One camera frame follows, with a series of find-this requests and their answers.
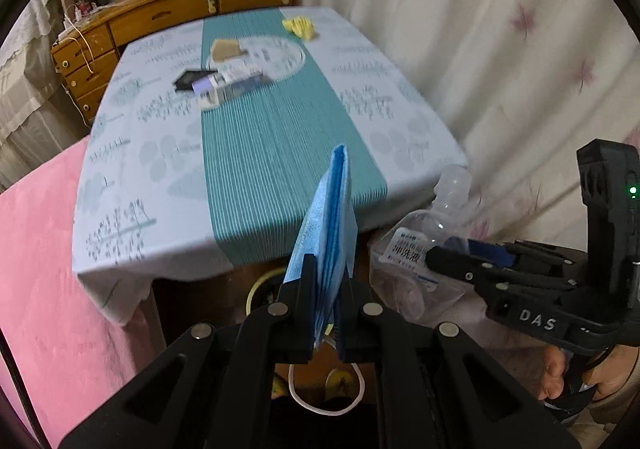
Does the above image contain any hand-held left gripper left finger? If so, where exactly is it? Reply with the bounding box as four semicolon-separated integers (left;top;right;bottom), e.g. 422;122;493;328
59;254;321;449

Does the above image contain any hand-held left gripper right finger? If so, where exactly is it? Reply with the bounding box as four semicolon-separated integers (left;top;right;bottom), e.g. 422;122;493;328
334;274;581;449

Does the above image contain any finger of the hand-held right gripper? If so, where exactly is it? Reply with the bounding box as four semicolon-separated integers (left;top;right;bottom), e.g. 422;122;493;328
425;244;587;298
444;238;590;281

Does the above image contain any clear plastic bottle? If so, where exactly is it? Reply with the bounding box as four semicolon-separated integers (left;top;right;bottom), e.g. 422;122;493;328
369;164;483;325

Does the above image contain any blue face mask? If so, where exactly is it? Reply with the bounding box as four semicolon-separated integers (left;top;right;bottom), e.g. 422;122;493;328
284;144;366;417

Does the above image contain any person's right forearm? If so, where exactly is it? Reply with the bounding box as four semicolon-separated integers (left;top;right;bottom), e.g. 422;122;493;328
550;389;636;449

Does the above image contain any person's right hand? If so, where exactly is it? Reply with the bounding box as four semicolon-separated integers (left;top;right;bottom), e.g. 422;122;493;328
537;344;640;402

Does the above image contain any yellow black-marked object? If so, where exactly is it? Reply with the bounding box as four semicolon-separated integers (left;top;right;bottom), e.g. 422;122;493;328
325;369;357;400

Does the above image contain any printed teal white tablecloth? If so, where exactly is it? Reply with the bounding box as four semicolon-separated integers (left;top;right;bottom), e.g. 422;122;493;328
72;6;470;327

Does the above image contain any white leaf-print curtain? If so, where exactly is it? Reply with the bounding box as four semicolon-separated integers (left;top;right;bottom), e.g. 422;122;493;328
280;0;640;290

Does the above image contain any white blue box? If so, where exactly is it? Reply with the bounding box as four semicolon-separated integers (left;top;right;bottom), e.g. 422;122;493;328
192;66;266;110

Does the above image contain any round glass plate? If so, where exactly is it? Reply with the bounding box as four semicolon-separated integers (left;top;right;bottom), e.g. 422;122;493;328
206;36;307;80

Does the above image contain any pink blanket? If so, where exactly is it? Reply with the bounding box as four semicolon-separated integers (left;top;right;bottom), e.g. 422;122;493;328
0;136;166;445

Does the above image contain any dark packet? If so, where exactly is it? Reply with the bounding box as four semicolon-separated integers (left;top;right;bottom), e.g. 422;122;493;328
172;70;218;92

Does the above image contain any wooden sideboard with drawers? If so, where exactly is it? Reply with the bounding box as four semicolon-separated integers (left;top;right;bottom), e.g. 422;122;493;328
51;0;300;122

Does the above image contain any white lace cover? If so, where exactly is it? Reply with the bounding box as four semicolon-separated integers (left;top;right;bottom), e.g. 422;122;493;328
0;0;91;190

